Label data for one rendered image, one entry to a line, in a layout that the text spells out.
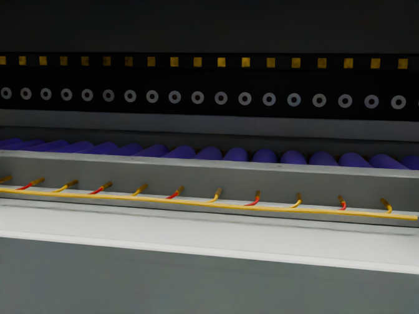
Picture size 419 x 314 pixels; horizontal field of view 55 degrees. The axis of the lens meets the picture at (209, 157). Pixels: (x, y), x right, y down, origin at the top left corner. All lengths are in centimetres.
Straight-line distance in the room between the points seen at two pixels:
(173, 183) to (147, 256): 6
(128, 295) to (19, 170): 11
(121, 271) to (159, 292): 2
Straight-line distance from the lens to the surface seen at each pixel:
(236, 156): 26
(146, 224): 20
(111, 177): 23
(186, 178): 21
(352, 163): 27
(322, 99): 35
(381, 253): 18
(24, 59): 41
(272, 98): 34
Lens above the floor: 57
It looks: 10 degrees up
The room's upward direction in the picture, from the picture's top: 4 degrees clockwise
